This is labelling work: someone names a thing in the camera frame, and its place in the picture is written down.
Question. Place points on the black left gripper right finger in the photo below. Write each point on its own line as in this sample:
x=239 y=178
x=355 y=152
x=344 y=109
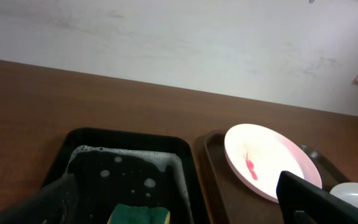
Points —
x=302 y=202

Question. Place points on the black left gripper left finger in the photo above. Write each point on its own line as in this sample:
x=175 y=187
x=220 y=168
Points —
x=55 y=203

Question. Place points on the pink plate with red stain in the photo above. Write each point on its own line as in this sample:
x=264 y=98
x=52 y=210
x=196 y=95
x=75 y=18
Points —
x=257 y=155

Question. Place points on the green yellow sponge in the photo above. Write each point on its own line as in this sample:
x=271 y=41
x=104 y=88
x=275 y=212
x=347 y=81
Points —
x=124 y=214

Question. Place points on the brown serving tray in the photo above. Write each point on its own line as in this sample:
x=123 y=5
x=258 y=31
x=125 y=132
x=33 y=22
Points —
x=231 y=201

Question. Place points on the black soapy water tray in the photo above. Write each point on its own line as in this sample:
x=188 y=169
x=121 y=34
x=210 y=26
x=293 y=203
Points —
x=141 y=170

